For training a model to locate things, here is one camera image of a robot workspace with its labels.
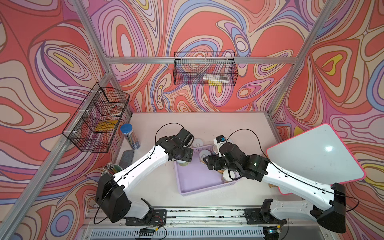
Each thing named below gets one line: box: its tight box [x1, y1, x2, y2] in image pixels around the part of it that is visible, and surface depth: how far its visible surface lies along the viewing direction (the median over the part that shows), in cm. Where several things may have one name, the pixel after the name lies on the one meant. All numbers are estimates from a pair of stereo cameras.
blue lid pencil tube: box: [120, 123, 141, 150], surface depth 93 cm
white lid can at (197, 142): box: [192, 138, 204, 148], surface depth 98 cm
